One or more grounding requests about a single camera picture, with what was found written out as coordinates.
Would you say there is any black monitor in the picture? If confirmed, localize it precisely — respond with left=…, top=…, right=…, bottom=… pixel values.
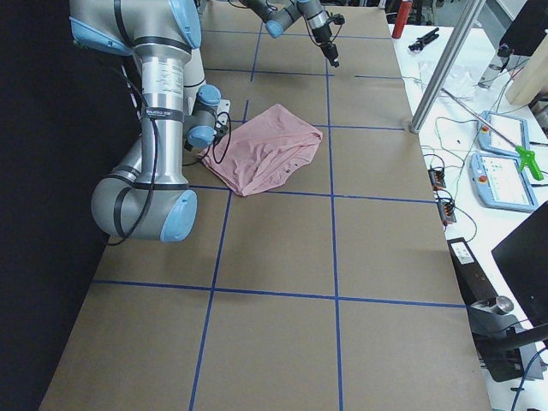
left=491, top=204, right=547, bottom=325

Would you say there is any wooden board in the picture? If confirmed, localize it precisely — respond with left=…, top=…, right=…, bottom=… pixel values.
left=505, top=29, right=547, bottom=105

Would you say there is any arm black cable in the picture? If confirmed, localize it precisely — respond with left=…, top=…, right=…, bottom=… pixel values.
left=106, top=63, right=235, bottom=247

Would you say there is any black folded mini tripod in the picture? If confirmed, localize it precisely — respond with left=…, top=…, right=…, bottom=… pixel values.
left=408, top=27, right=439, bottom=52

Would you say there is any black camera stand clamp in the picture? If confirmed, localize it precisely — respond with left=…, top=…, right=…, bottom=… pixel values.
left=467, top=304, right=547, bottom=383

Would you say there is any clear plastic bag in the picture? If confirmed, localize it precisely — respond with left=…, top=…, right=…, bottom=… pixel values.
left=418, top=61, right=476, bottom=99

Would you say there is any blue teach pendant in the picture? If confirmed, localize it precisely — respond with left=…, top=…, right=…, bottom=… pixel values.
left=468, top=153, right=539, bottom=213
left=477, top=110, right=530, bottom=157

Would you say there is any black box with label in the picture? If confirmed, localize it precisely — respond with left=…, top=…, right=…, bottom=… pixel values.
left=447, top=237, right=497, bottom=306

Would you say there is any near blue teach pendant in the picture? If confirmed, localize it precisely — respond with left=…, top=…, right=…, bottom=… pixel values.
left=468, top=153, right=539, bottom=213

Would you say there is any orange terminal board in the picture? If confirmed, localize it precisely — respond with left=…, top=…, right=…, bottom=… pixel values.
left=428, top=168, right=446, bottom=191
left=437, top=198, right=456, bottom=226

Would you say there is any metal reacher grabber stick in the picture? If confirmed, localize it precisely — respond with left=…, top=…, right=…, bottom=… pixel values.
left=440, top=87, right=545, bottom=181

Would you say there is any far blue teach pendant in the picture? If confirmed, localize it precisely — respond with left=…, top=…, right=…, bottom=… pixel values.
left=477, top=110, right=530, bottom=157

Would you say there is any red cylinder bottle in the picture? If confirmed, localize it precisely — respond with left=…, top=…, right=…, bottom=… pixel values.
left=391, top=0, right=413, bottom=39

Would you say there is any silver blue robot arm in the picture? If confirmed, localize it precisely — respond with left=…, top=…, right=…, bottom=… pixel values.
left=240, top=0, right=345, bottom=68
left=69, top=1, right=221, bottom=242

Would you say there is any pink Snoopy t-shirt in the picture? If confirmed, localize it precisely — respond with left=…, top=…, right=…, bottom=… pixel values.
left=202, top=104, right=323, bottom=197

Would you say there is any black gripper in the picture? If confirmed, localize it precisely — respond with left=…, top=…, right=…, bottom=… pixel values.
left=314, top=24, right=340, bottom=68

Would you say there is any aluminium frame post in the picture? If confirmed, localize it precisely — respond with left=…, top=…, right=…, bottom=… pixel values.
left=409, top=0, right=485, bottom=134

